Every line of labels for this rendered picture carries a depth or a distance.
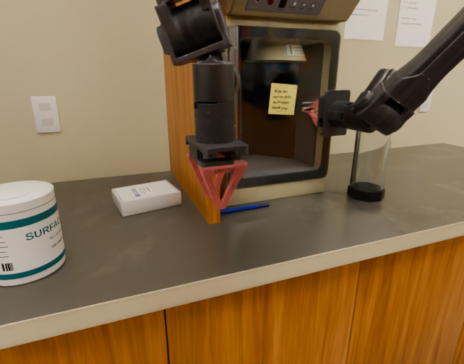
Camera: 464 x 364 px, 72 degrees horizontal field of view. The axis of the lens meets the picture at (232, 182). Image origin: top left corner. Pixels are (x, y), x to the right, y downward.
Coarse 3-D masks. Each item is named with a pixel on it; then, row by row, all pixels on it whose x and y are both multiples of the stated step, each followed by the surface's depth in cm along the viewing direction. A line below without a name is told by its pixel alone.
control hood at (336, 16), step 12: (228, 0) 71; (240, 0) 69; (336, 0) 75; (348, 0) 76; (228, 12) 72; (240, 12) 71; (252, 12) 72; (264, 12) 73; (324, 12) 77; (336, 12) 78; (348, 12) 79
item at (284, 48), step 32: (256, 32) 76; (288, 32) 78; (320, 32) 81; (256, 64) 78; (288, 64) 81; (320, 64) 84; (256, 96) 80; (256, 128) 83; (288, 128) 86; (320, 128) 90; (256, 160) 86; (288, 160) 89; (320, 160) 93
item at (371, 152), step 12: (360, 132) 88; (372, 132) 85; (360, 144) 89; (372, 144) 86; (384, 144) 86; (360, 156) 89; (372, 156) 87; (384, 156) 87; (360, 168) 90; (372, 168) 88; (384, 168) 89; (360, 180) 91; (372, 180) 89; (384, 180) 91
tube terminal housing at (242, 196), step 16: (224, 0) 73; (224, 16) 75; (240, 16) 74; (224, 176) 87; (224, 192) 89; (240, 192) 88; (256, 192) 90; (272, 192) 92; (288, 192) 94; (304, 192) 96
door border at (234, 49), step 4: (232, 28) 73; (236, 28) 74; (232, 32) 74; (236, 32) 74; (232, 36) 74; (236, 36) 74; (232, 40) 74; (236, 40) 74; (236, 44) 75; (228, 48) 74; (232, 48) 75; (236, 48) 75; (232, 52) 75; (236, 52) 75; (232, 56) 75; (236, 56) 76; (232, 60) 75; (236, 60) 76; (236, 64) 76; (236, 68) 76; (236, 92) 78; (236, 96) 78; (236, 100) 79; (236, 104) 79; (236, 108) 79; (236, 112) 80; (236, 116) 80; (236, 120) 80; (236, 124) 81; (236, 128) 81; (236, 132) 81; (236, 136) 82; (228, 176) 84
